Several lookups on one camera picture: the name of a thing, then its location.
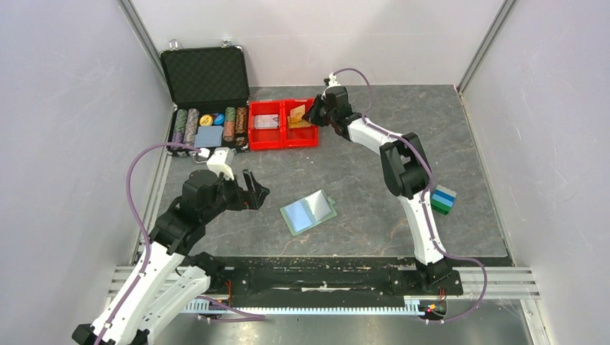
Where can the aluminium frame rail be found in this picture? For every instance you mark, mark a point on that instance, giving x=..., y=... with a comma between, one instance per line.
x=501, y=283

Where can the white card in bin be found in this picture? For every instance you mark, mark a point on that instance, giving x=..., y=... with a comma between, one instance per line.
x=266, y=121

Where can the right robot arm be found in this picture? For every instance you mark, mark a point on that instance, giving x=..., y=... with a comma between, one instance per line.
x=406, y=173

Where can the yellow dealer chip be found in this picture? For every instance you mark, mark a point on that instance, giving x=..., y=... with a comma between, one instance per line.
x=206, y=120

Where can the right red bin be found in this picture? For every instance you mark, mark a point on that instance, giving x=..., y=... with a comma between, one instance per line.
x=298, y=138

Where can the red bin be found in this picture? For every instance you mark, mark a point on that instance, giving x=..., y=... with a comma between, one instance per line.
x=298, y=138
x=265, y=139

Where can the tan brown credit card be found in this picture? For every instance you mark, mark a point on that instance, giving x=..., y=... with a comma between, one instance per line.
x=296, y=114

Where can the blue playing card deck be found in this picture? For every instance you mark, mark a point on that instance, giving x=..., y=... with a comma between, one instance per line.
x=209, y=137

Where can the green card holder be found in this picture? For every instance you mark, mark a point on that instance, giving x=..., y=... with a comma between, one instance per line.
x=308, y=212

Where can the left red bin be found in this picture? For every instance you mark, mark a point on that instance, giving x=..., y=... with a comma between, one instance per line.
x=265, y=139

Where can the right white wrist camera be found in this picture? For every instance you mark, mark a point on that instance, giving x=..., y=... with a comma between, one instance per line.
x=330, y=83

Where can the orange card in bin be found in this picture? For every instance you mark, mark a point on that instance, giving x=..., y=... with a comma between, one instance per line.
x=297, y=123

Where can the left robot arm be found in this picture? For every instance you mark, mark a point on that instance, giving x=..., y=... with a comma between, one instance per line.
x=166, y=279

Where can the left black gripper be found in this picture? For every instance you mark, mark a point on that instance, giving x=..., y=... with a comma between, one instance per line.
x=257, y=193

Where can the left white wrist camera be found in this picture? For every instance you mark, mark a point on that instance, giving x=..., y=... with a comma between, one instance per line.
x=218, y=161

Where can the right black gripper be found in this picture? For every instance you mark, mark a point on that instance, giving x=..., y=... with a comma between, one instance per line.
x=311, y=116

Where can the black poker chip case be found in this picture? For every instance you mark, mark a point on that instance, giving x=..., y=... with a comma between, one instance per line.
x=209, y=79

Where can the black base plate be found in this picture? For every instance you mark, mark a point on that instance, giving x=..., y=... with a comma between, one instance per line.
x=330, y=282

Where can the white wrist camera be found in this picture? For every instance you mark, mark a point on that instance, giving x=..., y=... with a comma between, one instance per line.
x=330, y=83
x=218, y=161

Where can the blue green card stack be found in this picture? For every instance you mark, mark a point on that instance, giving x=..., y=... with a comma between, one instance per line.
x=443, y=200

